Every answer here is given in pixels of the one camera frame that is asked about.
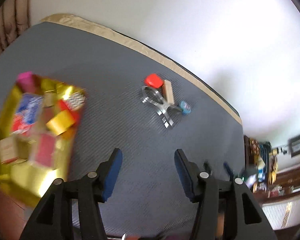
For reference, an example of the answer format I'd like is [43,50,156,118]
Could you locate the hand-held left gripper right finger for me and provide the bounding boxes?
[174,149,278,240]

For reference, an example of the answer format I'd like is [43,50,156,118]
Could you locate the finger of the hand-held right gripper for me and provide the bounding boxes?
[203,161,213,177]
[223,162,237,180]

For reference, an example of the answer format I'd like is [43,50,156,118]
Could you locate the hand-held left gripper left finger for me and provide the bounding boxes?
[20,148,123,240]

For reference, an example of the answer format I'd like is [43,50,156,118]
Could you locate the clear box red inside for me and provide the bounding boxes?
[29,132,58,168]

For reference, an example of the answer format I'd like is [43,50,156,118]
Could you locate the yellow block orange stripes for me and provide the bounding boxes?
[46,110,75,135]

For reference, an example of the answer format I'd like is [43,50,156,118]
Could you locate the black white zigzag block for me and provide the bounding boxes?
[67,91,85,110]

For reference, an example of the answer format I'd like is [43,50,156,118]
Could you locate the red tin box gold inside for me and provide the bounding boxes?
[0,76,87,208]

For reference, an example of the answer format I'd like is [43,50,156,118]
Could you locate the red block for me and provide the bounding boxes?
[57,99,79,123]

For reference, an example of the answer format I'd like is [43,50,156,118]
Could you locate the red and beige small box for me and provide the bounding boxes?
[0,136,28,164]

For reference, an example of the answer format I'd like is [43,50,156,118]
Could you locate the clear box blue red card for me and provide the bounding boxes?
[11,93,44,134]

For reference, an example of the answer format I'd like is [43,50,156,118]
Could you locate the pink block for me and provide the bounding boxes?
[16,72,37,93]

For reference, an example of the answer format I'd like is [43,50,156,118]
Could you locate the pile of colourful clutter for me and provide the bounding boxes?
[244,135,280,198]

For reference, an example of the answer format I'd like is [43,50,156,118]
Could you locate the dark wooden furniture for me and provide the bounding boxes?
[252,160,300,203]

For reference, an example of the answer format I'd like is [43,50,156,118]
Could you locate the white ribbed panel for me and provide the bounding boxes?
[261,195,300,230]

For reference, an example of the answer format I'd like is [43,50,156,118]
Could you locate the small blue cap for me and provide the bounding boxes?
[179,101,192,115]

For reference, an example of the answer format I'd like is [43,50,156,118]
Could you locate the light wooden block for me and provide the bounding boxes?
[162,79,175,105]

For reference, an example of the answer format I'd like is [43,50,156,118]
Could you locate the red cap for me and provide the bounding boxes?
[144,73,164,88]

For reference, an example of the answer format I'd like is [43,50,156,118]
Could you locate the grey honeycomb mat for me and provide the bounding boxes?
[0,21,243,238]

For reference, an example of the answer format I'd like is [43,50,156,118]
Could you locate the beige leaf print curtain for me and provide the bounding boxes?
[0,0,32,63]

